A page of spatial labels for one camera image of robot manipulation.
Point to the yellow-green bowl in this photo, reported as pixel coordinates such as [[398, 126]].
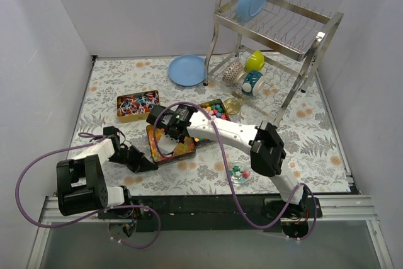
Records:
[[255, 62]]

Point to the metal scoop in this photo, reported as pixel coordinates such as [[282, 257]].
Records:
[[168, 146]]

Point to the patterned ceramic cup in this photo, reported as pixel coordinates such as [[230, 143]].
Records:
[[232, 72]]

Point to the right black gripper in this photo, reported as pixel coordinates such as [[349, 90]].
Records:
[[175, 131]]

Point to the teal white mug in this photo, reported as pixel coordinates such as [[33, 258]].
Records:
[[253, 83]]

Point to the gold round tin lid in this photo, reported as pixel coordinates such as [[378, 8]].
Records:
[[232, 106]]

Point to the steel dish rack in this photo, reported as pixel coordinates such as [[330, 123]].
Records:
[[293, 38]]

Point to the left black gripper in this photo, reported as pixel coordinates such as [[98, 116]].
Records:
[[131, 155]]

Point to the tin of gummy candies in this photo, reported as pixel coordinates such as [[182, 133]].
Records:
[[181, 152]]

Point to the blue plate on table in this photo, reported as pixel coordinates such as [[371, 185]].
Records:
[[187, 70]]

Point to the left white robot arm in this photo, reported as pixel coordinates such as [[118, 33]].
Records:
[[81, 185]]

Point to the clear glass bowl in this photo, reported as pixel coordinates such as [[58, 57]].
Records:
[[239, 172]]

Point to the tin of wrapped candies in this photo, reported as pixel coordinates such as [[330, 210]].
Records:
[[136, 106]]

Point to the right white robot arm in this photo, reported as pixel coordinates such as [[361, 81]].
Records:
[[261, 142]]

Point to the tin of star candies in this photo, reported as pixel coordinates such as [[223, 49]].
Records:
[[216, 109]]

